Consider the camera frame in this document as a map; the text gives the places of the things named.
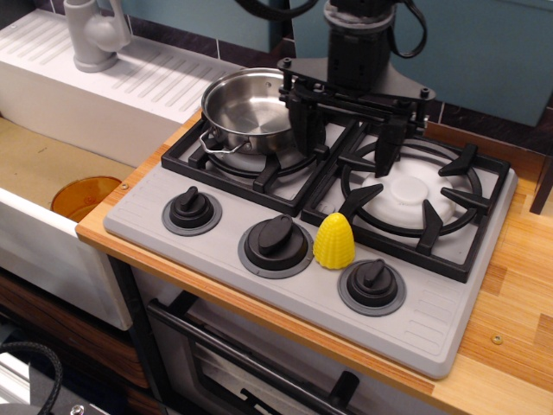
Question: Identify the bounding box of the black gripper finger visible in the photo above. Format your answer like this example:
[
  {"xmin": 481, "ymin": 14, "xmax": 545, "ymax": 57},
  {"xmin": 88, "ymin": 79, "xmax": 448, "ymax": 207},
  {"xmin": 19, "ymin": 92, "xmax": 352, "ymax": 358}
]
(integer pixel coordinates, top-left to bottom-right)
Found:
[
  {"xmin": 286, "ymin": 90, "xmax": 326, "ymax": 156},
  {"xmin": 374, "ymin": 117, "xmax": 407, "ymax": 178}
]

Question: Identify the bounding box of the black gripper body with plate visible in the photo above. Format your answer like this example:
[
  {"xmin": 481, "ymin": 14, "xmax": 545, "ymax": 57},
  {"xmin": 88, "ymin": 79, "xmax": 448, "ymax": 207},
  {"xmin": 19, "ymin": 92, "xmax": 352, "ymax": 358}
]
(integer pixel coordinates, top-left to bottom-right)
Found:
[{"xmin": 277, "ymin": 25, "xmax": 435, "ymax": 136}]

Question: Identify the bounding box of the stainless steel pot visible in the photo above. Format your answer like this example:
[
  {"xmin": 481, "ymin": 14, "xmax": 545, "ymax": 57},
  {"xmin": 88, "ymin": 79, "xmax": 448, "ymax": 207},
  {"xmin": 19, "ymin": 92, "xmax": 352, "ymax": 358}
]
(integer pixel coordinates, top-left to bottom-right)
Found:
[{"xmin": 201, "ymin": 67, "xmax": 296, "ymax": 156}]

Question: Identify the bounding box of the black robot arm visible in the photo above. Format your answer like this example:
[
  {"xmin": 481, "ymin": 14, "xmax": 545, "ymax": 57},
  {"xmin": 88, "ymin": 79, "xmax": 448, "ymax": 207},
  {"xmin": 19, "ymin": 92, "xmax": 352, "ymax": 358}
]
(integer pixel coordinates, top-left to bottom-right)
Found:
[{"xmin": 278, "ymin": 1, "xmax": 435, "ymax": 177}]

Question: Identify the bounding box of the black left burner grate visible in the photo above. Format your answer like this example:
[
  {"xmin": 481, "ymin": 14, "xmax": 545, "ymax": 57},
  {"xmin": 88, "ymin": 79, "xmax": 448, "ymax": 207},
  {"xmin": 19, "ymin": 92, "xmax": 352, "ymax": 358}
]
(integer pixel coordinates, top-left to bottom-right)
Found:
[{"xmin": 162, "ymin": 116, "xmax": 351, "ymax": 216}]

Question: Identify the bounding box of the black burner grate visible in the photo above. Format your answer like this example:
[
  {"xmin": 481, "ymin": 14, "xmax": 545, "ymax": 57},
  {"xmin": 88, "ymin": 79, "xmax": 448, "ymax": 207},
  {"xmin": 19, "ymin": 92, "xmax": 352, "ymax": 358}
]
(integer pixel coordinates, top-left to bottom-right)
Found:
[
  {"xmin": 162, "ymin": 116, "xmax": 351, "ymax": 216},
  {"xmin": 301, "ymin": 124, "xmax": 511, "ymax": 283}
]

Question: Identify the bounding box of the white right burner plate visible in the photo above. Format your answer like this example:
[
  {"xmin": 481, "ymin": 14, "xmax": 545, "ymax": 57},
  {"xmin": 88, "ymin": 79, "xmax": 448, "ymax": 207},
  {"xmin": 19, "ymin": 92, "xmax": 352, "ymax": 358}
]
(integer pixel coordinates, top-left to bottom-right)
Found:
[{"xmin": 350, "ymin": 155, "xmax": 456, "ymax": 230}]

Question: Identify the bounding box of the black right burner grate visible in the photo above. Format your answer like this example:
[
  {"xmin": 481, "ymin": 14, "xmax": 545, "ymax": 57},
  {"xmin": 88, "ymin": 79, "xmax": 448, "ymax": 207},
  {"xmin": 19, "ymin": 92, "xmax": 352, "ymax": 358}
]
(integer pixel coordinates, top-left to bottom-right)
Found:
[{"xmin": 301, "ymin": 124, "xmax": 511, "ymax": 283}]

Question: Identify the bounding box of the grey toy stove top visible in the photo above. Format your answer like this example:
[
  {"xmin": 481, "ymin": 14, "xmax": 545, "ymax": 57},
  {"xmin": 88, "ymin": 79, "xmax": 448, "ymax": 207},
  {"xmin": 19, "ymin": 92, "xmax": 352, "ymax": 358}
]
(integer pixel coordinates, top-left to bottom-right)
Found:
[{"xmin": 104, "ymin": 122, "xmax": 518, "ymax": 379}]

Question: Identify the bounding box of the yellow toy corn cob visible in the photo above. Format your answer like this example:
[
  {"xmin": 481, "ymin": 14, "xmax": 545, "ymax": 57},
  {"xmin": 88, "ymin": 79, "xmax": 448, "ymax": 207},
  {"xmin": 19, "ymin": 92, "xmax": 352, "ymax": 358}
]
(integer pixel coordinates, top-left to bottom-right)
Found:
[{"xmin": 313, "ymin": 213, "xmax": 355, "ymax": 270}]

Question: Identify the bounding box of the black middle stove knob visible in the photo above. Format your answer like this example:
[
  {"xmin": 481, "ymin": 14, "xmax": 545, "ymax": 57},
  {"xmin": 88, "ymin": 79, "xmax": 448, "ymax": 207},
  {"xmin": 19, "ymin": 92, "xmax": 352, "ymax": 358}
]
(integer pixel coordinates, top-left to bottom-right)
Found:
[{"xmin": 238, "ymin": 214, "xmax": 314, "ymax": 279}]

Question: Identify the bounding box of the black stove knob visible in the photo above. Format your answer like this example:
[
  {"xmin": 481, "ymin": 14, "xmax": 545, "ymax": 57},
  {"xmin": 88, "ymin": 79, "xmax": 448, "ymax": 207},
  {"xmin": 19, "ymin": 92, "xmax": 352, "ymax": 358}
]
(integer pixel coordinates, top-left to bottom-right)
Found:
[
  {"xmin": 162, "ymin": 186, "xmax": 223, "ymax": 237},
  {"xmin": 238, "ymin": 214, "xmax": 314, "ymax": 279},
  {"xmin": 338, "ymin": 259, "xmax": 407, "ymax": 317}
]

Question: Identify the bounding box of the black left stove knob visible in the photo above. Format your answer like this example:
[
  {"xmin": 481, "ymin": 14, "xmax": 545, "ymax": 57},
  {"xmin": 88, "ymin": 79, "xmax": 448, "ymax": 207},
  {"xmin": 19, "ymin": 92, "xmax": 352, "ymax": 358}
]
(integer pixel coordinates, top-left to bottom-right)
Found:
[{"xmin": 162, "ymin": 186, "xmax": 223, "ymax": 237}]

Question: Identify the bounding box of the black right stove knob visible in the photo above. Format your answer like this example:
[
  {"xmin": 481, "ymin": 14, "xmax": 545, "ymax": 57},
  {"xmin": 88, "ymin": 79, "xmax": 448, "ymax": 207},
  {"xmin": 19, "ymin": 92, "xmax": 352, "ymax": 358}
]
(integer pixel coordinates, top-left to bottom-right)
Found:
[{"xmin": 338, "ymin": 259, "xmax": 407, "ymax": 317}]

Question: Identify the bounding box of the grey toy faucet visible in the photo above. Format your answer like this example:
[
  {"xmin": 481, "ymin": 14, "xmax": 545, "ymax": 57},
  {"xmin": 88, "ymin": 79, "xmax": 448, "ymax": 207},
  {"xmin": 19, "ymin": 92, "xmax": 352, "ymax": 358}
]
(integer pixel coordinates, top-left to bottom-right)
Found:
[{"xmin": 64, "ymin": 0, "xmax": 131, "ymax": 73}]

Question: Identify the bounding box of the orange plastic bowl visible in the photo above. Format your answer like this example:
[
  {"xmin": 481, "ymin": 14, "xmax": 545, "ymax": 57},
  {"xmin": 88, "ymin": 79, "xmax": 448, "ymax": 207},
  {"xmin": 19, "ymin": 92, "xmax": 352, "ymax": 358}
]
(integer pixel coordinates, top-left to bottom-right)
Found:
[{"xmin": 50, "ymin": 176, "xmax": 122, "ymax": 222}]

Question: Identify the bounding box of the white toy sink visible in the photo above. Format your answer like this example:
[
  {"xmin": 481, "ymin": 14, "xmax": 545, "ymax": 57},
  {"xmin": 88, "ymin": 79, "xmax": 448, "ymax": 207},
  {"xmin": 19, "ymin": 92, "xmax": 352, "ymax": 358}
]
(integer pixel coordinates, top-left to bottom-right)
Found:
[{"xmin": 1, "ymin": 10, "xmax": 235, "ymax": 330}]

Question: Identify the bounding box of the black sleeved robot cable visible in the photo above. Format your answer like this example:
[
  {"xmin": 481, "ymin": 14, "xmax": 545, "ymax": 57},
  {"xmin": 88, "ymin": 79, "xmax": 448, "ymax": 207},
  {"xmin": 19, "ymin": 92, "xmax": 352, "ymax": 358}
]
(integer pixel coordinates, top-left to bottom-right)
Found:
[{"xmin": 235, "ymin": 0, "xmax": 316, "ymax": 22}]

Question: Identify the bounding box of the oven door with black handle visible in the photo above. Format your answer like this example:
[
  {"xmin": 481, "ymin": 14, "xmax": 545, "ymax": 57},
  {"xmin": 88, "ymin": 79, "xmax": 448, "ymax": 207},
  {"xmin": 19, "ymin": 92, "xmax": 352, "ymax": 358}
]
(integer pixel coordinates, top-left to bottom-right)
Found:
[{"xmin": 146, "ymin": 290, "xmax": 372, "ymax": 415}]

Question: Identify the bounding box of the black braided cable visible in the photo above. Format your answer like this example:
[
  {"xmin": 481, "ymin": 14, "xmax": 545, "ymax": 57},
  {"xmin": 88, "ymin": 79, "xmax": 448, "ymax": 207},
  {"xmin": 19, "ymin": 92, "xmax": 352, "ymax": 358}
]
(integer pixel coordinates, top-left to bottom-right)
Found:
[{"xmin": 0, "ymin": 341, "xmax": 64, "ymax": 415}]

